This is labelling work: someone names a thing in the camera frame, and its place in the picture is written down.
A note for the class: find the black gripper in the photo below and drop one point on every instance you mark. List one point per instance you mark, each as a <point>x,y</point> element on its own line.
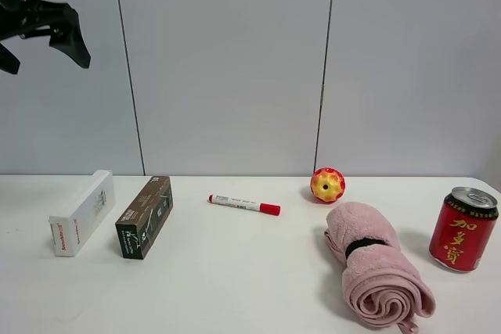
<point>35,18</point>

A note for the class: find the white rectangular carton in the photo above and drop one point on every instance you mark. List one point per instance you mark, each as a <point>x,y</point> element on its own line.
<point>78,218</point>

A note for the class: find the dark green brown carton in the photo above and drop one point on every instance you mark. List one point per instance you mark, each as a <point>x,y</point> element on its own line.
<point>140,224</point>

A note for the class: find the red white marker pen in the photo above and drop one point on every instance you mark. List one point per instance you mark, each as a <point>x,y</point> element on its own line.
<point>265,208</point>

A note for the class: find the red yellow dimpled ball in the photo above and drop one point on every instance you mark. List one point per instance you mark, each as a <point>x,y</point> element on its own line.
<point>327,185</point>

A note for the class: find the rolled pink towel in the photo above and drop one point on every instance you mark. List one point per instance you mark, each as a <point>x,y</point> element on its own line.
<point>379,283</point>

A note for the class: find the red drink can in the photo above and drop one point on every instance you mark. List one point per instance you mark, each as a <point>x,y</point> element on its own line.
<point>465,224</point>

